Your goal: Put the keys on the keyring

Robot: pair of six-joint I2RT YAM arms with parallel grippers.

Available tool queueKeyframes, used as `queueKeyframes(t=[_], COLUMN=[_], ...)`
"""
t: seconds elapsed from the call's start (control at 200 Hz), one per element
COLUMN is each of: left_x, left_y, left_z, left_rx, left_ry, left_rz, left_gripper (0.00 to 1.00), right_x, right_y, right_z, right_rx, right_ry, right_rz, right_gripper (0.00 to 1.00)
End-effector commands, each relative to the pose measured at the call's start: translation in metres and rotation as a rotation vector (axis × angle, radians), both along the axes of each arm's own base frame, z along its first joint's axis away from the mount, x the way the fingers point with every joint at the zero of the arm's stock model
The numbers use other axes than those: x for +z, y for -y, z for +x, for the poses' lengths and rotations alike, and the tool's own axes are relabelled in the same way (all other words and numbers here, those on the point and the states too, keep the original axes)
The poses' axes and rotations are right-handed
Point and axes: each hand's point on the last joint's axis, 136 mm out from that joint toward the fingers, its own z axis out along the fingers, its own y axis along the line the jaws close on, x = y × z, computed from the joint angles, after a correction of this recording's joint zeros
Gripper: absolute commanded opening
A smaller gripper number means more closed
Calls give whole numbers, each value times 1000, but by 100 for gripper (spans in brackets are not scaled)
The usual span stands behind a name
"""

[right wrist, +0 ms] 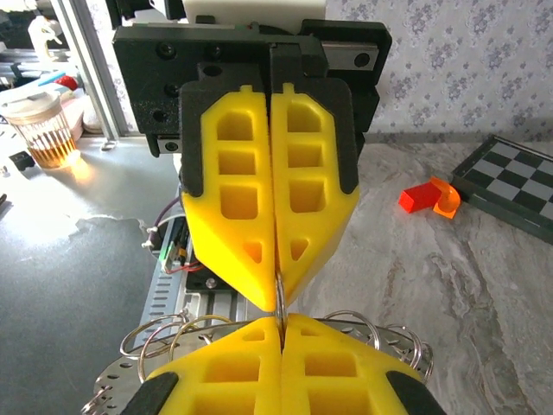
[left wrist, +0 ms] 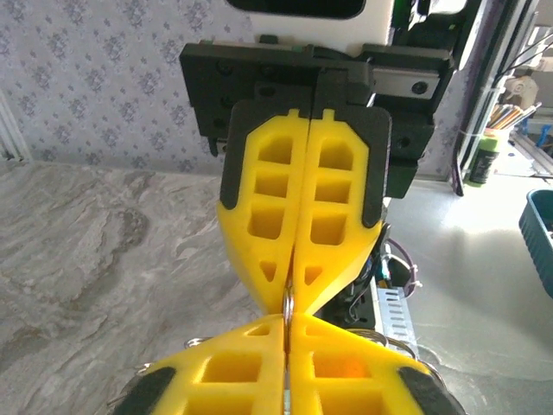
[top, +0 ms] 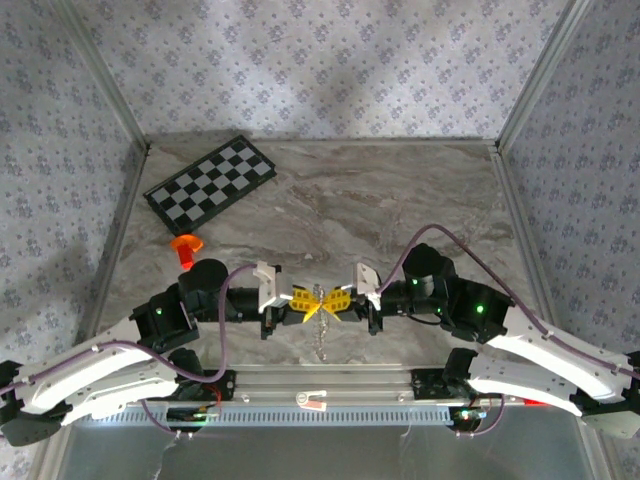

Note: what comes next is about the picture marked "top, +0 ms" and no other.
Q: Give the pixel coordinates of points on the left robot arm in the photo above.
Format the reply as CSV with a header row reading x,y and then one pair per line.
x,y
90,370

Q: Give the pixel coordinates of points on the orange arc block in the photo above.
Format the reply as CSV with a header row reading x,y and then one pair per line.
x,y
186,241

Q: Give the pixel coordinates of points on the white and red tag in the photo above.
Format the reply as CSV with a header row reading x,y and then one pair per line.
x,y
312,400

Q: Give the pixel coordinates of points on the red toy brick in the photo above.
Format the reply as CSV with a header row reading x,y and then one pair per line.
x,y
537,402

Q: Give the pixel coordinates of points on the black and grey chessboard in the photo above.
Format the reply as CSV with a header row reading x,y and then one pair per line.
x,y
210,180

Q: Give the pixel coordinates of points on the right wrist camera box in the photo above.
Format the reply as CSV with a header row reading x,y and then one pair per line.
x,y
365,280

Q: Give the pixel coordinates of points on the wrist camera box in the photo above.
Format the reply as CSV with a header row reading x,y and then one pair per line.
x,y
365,280
267,280

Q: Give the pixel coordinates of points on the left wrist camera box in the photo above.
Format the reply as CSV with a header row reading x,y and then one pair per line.
x,y
267,280

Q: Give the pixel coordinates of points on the wide aluminium extrusion rail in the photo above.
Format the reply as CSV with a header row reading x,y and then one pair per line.
x,y
350,382

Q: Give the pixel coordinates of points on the thin aluminium frame rail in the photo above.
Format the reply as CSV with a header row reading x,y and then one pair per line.
x,y
375,142
119,240
512,200

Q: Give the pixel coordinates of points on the aluminium frame post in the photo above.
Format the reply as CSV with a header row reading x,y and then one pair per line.
x,y
540,75
106,75

